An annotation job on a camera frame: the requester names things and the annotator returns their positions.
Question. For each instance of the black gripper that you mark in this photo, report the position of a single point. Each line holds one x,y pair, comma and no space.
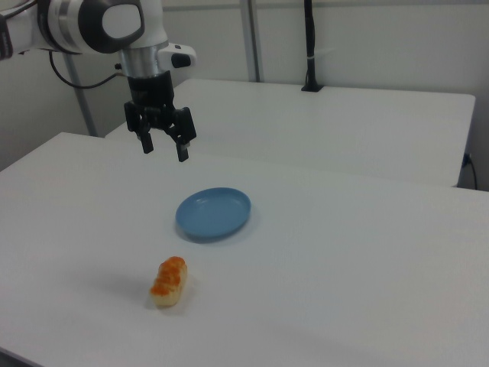
151,97

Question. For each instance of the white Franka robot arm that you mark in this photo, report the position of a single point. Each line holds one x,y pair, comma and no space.
95,26

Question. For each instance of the blue round plate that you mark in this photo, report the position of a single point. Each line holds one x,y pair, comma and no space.
213,214

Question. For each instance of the bread loaf with orange crust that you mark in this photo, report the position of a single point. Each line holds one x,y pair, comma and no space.
169,282

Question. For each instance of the grey wall partition post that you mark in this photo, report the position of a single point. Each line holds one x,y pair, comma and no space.
252,38

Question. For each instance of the black camera stand pole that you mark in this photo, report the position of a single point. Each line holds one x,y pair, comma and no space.
311,46

